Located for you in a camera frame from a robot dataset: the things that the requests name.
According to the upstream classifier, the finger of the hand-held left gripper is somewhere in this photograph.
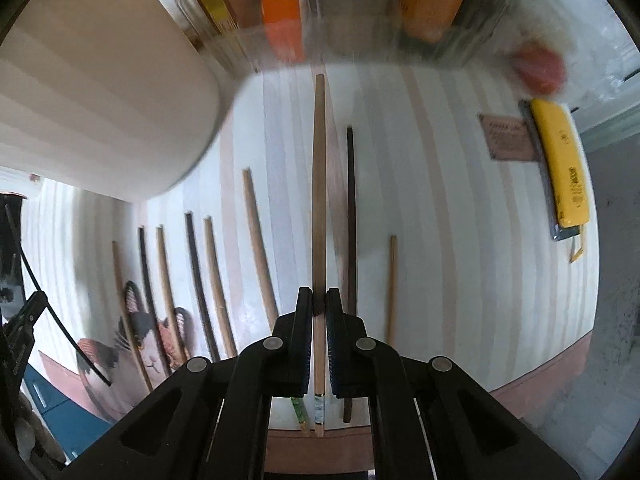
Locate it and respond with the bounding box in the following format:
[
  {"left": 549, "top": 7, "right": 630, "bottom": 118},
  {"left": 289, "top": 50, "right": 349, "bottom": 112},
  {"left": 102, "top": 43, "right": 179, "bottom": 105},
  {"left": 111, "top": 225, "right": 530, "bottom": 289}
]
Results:
[{"left": 0, "top": 290, "right": 48, "bottom": 391}]

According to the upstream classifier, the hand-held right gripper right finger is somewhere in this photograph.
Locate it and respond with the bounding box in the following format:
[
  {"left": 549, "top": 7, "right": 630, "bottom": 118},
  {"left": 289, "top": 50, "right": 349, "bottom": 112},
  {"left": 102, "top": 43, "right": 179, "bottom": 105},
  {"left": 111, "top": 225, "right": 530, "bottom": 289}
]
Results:
[{"left": 326, "top": 287, "right": 581, "bottom": 480}]

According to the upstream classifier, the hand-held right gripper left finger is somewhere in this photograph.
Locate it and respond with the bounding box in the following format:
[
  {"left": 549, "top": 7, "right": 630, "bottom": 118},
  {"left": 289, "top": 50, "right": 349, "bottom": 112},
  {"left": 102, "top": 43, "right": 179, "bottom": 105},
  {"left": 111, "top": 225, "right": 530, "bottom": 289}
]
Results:
[{"left": 62, "top": 287, "right": 315, "bottom": 480}]

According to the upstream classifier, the light wooden chopstick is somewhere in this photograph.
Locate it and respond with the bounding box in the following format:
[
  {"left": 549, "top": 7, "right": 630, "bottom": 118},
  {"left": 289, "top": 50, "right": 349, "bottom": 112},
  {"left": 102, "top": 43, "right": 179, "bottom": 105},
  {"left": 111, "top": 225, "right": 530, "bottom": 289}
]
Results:
[
  {"left": 111, "top": 241, "right": 155, "bottom": 392},
  {"left": 311, "top": 74, "right": 327, "bottom": 438},
  {"left": 242, "top": 169, "right": 279, "bottom": 318},
  {"left": 202, "top": 216, "right": 238, "bottom": 358},
  {"left": 156, "top": 225, "right": 190, "bottom": 361},
  {"left": 385, "top": 235, "right": 399, "bottom": 346}
]

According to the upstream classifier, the dark wooden chopstick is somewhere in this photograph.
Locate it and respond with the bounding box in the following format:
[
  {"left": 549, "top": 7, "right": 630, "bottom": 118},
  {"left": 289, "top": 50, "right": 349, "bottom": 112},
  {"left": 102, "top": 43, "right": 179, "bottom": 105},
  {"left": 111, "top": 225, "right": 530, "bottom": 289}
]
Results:
[
  {"left": 184, "top": 211, "right": 221, "bottom": 361},
  {"left": 346, "top": 127, "right": 359, "bottom": 423},
  {"left": 137, "top": 226, "right": 173, "bottom": 376}
]

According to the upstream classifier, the beige chopstick holder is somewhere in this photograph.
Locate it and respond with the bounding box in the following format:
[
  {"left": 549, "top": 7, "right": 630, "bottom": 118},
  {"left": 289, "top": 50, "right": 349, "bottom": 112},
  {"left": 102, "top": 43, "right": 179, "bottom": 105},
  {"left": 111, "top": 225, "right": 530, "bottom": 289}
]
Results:
[{"left": 0, "top": 0, "right": 223, "bottom": 203}]

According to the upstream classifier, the green patterned chopstick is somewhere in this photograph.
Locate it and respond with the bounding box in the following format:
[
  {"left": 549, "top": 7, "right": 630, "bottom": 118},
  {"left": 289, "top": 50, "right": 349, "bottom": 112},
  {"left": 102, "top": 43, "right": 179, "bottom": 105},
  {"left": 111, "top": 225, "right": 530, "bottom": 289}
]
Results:
[{"left": 290, "top": 397, "right": 311, "bottom": 432}]

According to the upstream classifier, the blue cabinet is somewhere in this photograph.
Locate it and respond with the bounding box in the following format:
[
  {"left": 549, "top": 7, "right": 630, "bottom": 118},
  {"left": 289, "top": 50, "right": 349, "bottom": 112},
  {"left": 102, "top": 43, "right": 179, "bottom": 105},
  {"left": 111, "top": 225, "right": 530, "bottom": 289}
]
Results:
[{"left": 20, "top": 364, "right": 117, "bottom": 467}]

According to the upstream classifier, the striped cat print table mat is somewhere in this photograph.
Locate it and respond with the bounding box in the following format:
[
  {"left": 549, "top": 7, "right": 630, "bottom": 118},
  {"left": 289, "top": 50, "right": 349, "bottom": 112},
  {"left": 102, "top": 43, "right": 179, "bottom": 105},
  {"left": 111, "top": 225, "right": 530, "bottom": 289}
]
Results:
[{"left": 20, "top": 57, "right": 601, "bottom": 476}]

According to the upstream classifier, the brown card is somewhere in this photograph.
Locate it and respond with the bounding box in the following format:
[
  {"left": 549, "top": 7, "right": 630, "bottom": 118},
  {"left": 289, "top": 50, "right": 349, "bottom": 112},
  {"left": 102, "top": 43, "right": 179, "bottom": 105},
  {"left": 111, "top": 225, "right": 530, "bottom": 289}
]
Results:
[{"left": 478, "top": 112, "right": 534, "bottom": 162}]

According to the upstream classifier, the clear plastic storage bin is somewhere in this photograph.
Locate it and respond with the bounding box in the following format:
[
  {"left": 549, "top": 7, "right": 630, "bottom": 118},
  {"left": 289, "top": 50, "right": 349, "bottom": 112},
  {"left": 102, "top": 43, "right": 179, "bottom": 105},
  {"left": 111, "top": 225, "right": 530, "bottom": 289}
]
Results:
[{"left": 197, "top": 0, "right": 507, "bottom": 73}]

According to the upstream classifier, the yellow plastic case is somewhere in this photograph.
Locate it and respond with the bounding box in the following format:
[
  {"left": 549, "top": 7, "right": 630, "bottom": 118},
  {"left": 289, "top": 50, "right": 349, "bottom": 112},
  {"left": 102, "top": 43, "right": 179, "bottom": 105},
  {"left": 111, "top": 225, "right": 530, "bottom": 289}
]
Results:
[{"left": 530, "top": 98, "right": 594, "bottom": 264}]

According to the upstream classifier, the orange white carton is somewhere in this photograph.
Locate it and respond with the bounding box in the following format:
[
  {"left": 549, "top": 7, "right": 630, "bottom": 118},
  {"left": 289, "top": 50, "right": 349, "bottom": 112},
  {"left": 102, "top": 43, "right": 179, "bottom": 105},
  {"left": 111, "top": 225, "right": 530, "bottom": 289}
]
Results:
[{"left": 260, "top": 0, "right": 307, "bottom": 64}]

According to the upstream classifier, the red round object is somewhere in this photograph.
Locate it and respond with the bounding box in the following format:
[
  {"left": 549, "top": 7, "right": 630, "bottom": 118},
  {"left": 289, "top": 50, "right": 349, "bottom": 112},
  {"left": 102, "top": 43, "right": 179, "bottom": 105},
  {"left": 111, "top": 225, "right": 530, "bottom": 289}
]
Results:
[{"left": 514, "top": 41, "right": 567, "bottom": 95}]

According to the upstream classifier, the black cable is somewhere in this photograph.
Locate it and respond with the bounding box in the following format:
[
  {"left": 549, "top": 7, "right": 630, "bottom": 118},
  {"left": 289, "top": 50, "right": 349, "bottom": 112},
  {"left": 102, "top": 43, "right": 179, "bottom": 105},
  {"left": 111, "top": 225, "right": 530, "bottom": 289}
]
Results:
[{"left": 4, "top": 199, "right": 113, "bottom": 387}]

